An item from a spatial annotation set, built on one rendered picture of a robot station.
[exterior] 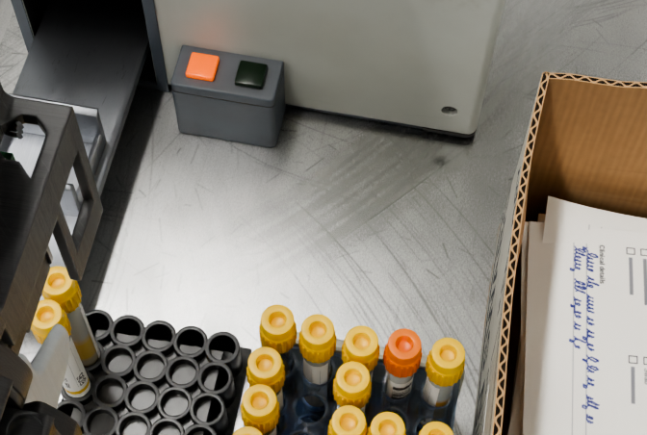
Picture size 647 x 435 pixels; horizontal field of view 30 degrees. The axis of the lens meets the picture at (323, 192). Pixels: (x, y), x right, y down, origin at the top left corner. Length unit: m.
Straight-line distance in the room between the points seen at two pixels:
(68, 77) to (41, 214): 0.42
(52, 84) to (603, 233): 0.32
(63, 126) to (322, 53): 0.39
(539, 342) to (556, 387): 0.02
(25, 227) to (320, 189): 0.43
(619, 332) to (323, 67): 0.22
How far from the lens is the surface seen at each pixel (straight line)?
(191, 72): 0.68
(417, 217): 0.69
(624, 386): 0.60
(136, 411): 0.62
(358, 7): 0.64
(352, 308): 0.67
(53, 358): 0.37
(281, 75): 0.69
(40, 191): 0.29
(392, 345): 0.53
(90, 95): 0.70
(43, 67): 0.72
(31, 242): 0.29
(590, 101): 0.59
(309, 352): 0.54
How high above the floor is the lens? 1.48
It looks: 60 degrees down
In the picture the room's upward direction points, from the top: 1 degrees clockwise
